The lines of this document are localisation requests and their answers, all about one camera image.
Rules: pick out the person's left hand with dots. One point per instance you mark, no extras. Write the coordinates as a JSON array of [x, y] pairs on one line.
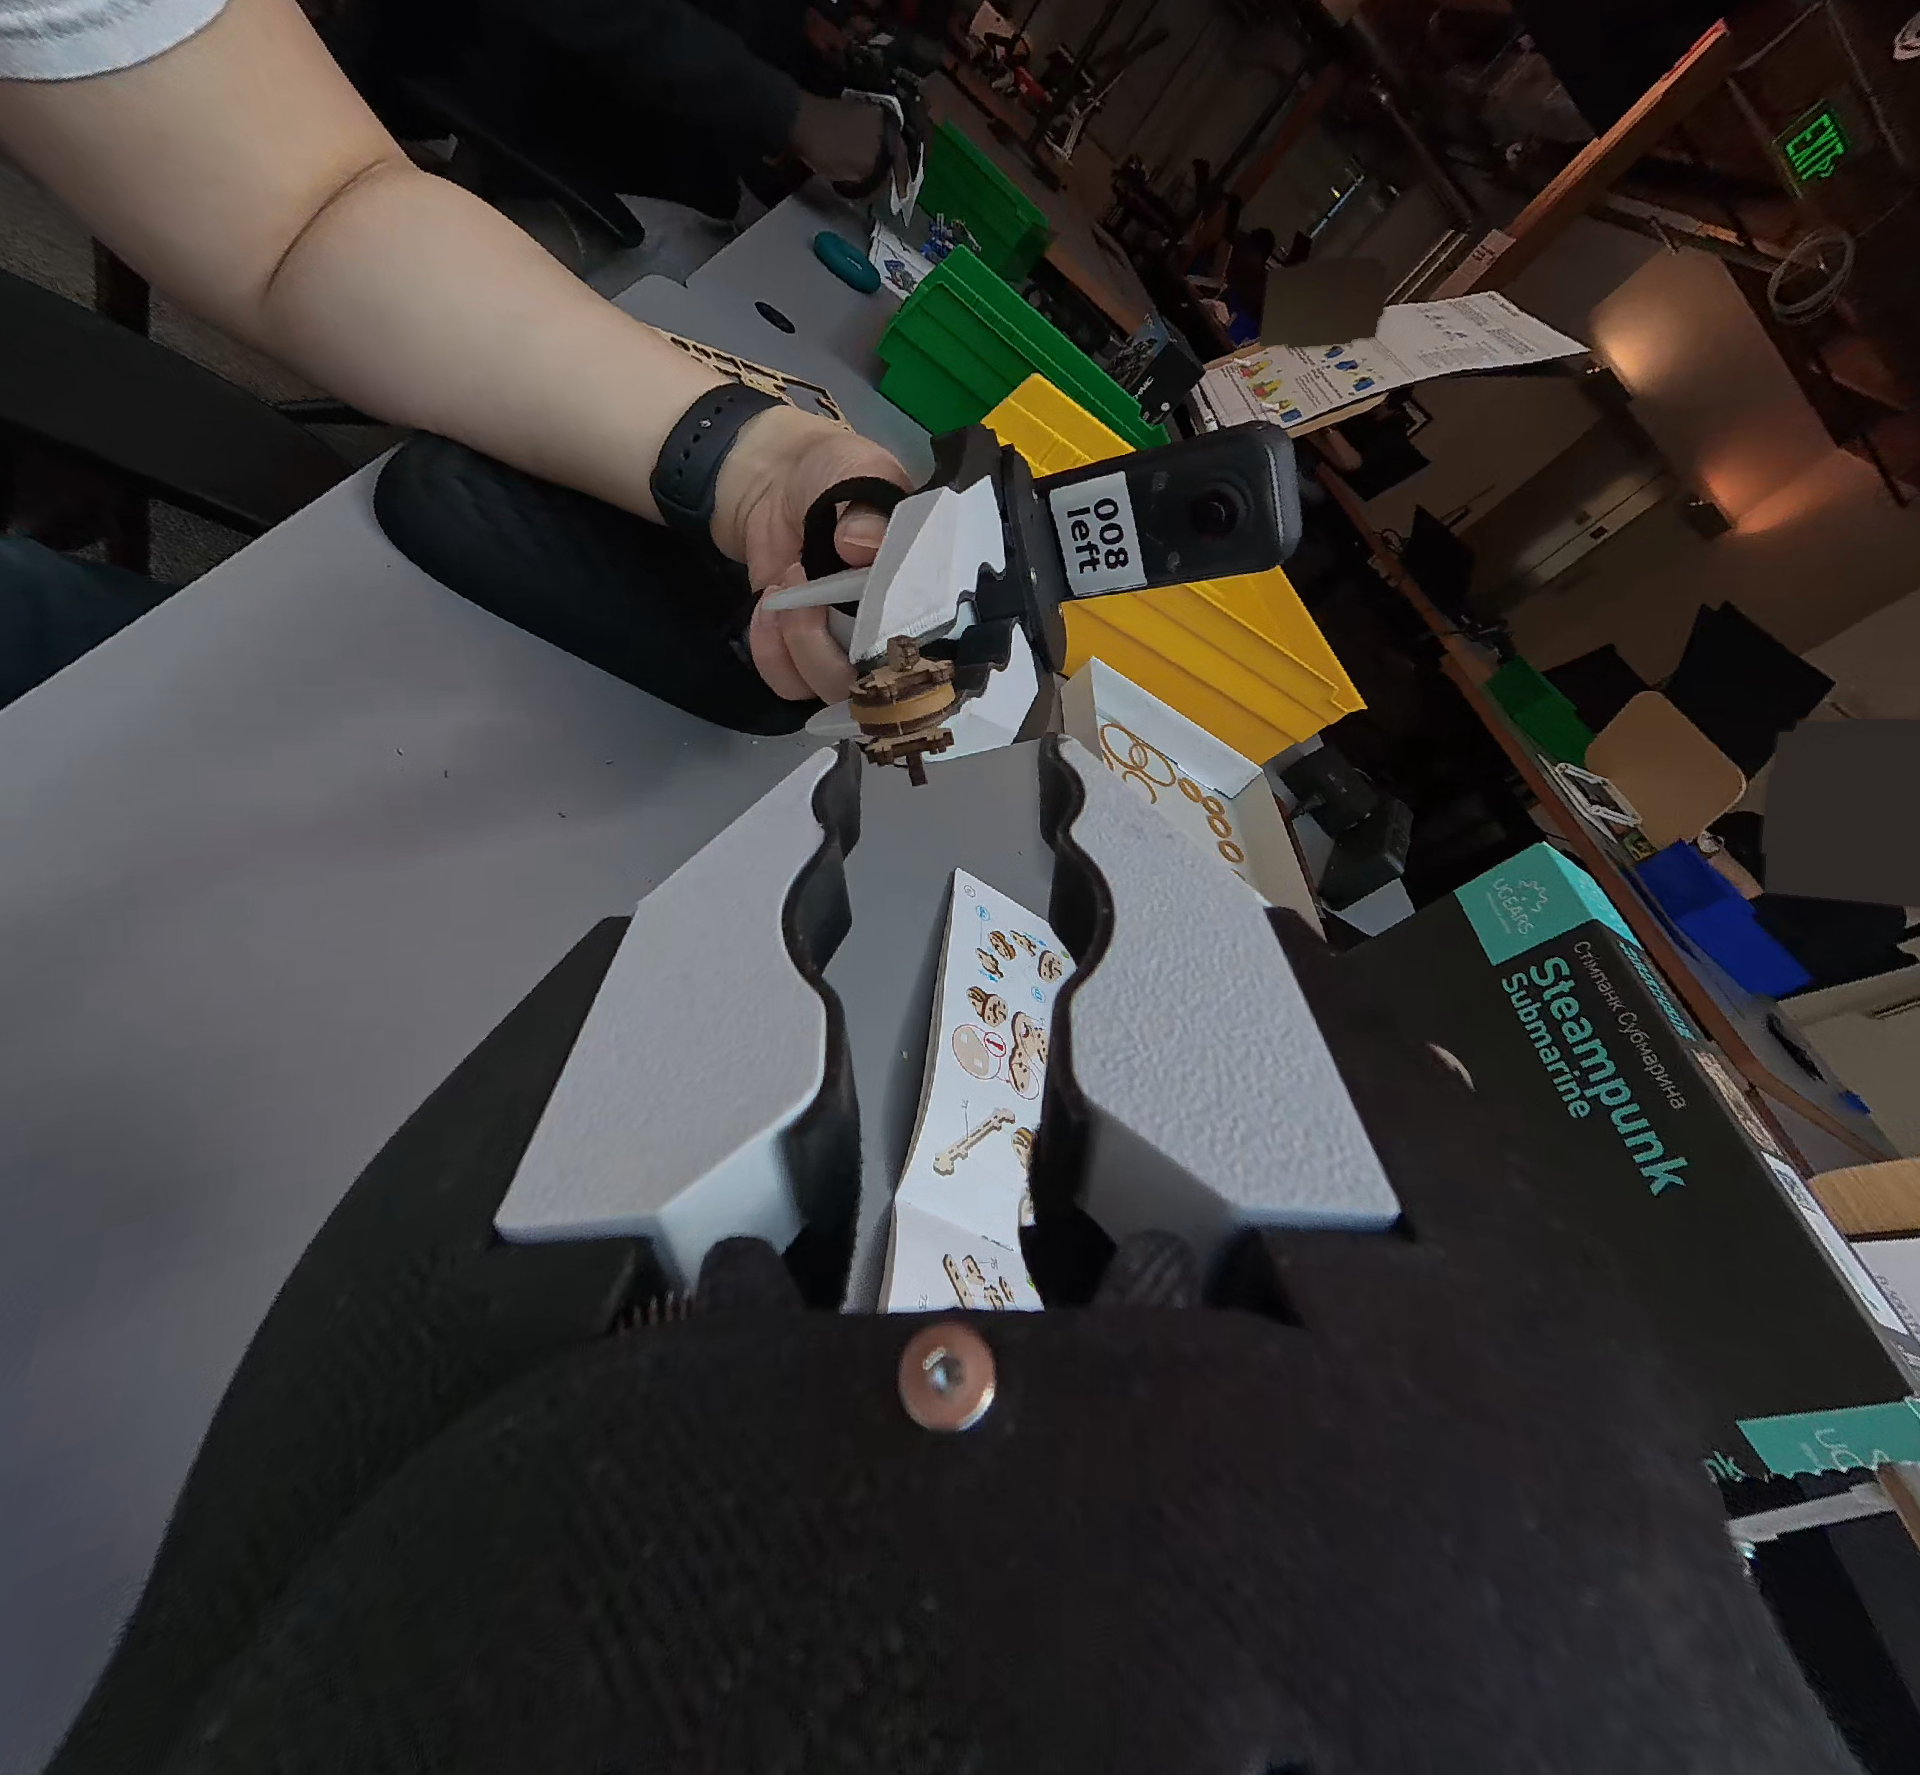
[[765, 499]]

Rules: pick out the blue plastic bin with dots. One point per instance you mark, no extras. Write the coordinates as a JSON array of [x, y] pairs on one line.
[[1725, 920]]

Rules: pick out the teal oval object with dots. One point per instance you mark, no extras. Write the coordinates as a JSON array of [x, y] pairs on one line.
[[847, 263]]

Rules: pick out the white cardboard tray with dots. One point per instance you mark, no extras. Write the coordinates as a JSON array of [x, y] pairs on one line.
[[1117, 696]]

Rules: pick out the illustrated instruction booklet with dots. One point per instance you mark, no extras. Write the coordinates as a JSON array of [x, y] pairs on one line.
[[976, 1055]]

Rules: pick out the black mesh wrist rest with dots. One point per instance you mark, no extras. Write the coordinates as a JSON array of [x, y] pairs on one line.
[[572, 590]]

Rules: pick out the white flat device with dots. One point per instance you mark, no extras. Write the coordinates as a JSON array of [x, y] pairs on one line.
[[1598, 791]]

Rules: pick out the black model kit box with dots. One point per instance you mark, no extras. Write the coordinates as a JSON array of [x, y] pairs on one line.
[[1575, 1205]]

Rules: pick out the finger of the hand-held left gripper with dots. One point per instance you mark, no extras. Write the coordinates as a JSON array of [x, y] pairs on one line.
[[1003, 711], [931, 561]]

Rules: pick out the green exit sign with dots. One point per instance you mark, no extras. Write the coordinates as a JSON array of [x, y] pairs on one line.
[[1815, 146]]

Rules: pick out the wooden wheel assembly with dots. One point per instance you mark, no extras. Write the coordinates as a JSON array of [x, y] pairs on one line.
[[901, 701]]

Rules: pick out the pile of tan rubber bands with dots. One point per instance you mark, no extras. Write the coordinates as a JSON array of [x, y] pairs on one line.
[[1139, 756]]

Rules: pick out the black device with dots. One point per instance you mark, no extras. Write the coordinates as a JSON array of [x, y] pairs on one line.
[[1350, 815]]

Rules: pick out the wooden cutout sheet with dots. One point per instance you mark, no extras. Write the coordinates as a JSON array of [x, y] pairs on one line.
[[751, 373]]

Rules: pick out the black office chair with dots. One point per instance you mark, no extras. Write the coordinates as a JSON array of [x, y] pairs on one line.
[[150, 410]]

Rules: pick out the yellow plastic bin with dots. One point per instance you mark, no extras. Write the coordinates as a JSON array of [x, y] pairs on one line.
[[1202, 651]]

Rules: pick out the grey desk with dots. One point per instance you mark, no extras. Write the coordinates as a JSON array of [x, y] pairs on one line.
[[301, 904]]

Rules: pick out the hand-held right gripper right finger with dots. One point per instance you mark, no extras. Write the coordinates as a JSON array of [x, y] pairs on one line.
[[1202, 1055]]

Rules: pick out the instruction sheet stand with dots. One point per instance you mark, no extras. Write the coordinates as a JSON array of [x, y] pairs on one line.
[[1440, 335]]

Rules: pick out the person's left forearm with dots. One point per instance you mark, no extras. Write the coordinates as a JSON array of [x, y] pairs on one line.
[[375, 261]]

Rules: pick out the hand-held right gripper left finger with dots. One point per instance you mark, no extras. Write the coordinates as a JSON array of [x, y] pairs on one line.
[[675, 1055]]

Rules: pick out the black smartwatch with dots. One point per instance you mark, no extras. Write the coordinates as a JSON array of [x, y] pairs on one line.
[[707, 449]]

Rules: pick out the tan chair back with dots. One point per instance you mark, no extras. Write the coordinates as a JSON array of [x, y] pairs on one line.
[[1665, 763]]

